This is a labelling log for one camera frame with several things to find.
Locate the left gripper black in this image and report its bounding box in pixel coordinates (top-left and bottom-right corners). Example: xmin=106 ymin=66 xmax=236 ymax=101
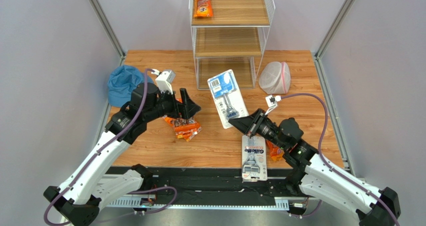
xmin=144 ymin=86 xmax=201 ymax=123

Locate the blue card razor blister pack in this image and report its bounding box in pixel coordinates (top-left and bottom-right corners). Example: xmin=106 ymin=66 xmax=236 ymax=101
xmin=207 ymin=69 xmax=249 ymax=129

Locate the white Gillette razor pack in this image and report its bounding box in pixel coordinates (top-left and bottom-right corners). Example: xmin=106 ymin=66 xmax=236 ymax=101
xmin=241 ymin=135 xmax=268 ymax=182

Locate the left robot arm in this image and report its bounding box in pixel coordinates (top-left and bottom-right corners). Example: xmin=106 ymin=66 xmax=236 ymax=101
xmin=43 ymin=82 xmax=201 ymax=226

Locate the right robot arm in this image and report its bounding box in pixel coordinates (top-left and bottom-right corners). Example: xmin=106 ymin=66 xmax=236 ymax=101
xmin=229 ymin=109 xmax=401 ymax=226

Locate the orange razor bag on shelf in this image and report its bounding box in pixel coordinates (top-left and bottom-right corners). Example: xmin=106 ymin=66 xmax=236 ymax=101
xmin=193 ymin=0 xmax=214 ymax=18

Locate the top orange razor box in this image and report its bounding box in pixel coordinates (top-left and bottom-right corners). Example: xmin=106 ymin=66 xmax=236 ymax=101
xmin=162 ymin=115 xmax=201 ymax=132

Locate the orange razor box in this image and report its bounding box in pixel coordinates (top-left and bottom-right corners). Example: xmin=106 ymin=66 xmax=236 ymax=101
xmin=162 ymin=115 xmax=201 ymax=132
xmin=174 ymin=127 xmax=202 ymax=142

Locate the lower orange razor box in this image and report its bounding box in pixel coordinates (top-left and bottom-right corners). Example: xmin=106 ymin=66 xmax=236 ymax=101
xmin=174 ymin=127 xmax=202 ymax=142

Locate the orange razor bag left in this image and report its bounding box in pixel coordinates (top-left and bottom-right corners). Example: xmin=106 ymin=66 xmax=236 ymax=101
xmin=266 ymin=140 xmax=284 ymax=162

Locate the white mesh laundry bag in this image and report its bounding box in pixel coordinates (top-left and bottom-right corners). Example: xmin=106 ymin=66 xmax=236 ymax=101
xmin=258 ymin=61 xmax=292 ymax=95

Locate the blue bucket hat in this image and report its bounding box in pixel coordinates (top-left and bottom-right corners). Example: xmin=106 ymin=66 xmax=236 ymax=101
xmin=107 ymin=65 xmax=145 ymax=107

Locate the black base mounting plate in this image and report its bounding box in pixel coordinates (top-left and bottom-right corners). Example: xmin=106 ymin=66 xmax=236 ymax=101
xmin=106 ymin=167 xmax=320 ymax=207

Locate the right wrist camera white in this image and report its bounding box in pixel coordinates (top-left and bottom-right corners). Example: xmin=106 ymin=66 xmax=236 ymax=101
xmin=265 ymin=95 xmax=282 ymax=115

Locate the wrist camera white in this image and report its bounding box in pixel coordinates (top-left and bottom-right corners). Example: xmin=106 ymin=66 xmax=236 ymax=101
xmin=155 ymin=69 xmax=176 ymax=95
xmin=265 ymin=95 xmax=282 ymax=115

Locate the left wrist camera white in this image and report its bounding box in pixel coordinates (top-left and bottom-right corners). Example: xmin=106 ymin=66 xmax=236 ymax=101
xmin=155 ymin=69 xmax=176 ymax=95

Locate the aluminium rail frame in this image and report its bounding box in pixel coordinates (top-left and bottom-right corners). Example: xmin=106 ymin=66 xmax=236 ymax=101
xmin=59 ymin=172 xmax=370 ymax=226

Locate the white wire shelf rack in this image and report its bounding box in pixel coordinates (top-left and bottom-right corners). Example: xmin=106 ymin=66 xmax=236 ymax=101
xmin=188 ymin=0 xmax=276 ymax=90

